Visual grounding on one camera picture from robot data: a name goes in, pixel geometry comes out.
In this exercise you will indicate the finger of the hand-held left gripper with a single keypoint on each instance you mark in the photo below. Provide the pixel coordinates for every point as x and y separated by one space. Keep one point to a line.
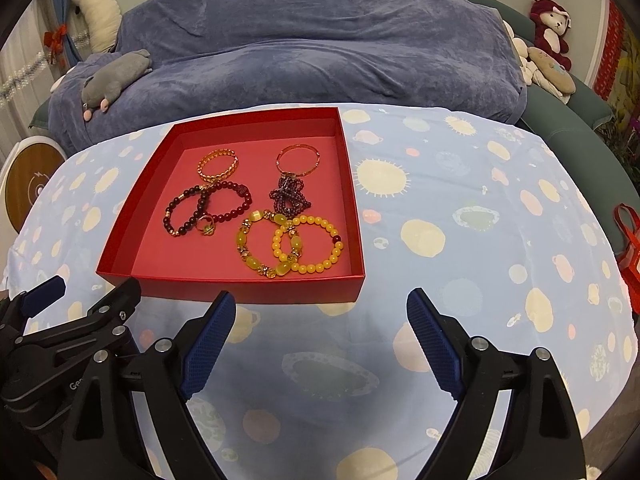
110 305
45 292

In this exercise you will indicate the red cardboard box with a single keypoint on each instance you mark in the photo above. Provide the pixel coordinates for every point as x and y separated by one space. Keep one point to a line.
225 290

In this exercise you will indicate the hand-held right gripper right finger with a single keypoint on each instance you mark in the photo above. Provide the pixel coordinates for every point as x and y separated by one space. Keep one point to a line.
435 345

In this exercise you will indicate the green sofa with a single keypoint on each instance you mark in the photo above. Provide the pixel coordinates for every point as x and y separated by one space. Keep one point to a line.
565 120

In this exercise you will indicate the grey plush mouse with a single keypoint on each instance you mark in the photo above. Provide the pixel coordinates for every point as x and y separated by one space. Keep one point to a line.
112 77

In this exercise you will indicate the red ribbon bow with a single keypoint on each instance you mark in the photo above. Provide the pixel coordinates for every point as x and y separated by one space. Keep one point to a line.
54 40

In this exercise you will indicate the white long plush animal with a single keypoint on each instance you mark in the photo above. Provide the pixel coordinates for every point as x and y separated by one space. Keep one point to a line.
100 10

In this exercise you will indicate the white sheer curtain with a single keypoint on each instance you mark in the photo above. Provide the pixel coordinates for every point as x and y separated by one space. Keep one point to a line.
25 70

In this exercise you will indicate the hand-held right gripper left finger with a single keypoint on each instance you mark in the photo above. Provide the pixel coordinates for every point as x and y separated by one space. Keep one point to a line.
210 340

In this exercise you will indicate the white plush toy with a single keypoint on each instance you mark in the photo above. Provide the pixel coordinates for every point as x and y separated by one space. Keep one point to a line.
520 55

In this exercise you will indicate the thin red bangle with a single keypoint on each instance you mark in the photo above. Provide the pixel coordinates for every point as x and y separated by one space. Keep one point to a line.
300 174

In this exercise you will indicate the round wooden white device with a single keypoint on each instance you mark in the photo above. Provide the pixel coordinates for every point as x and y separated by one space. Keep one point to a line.
30 180

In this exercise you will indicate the cookie shaped plush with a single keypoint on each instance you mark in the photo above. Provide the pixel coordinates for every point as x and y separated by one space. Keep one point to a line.
552 70

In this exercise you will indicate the red wall banner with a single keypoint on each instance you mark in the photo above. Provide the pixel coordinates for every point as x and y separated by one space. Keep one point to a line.
610 50

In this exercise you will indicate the red teddy bear plush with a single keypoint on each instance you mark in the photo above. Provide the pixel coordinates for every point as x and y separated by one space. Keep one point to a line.
542 35

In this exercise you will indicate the red gift bag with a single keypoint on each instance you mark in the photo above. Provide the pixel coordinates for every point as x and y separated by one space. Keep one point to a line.
630 255

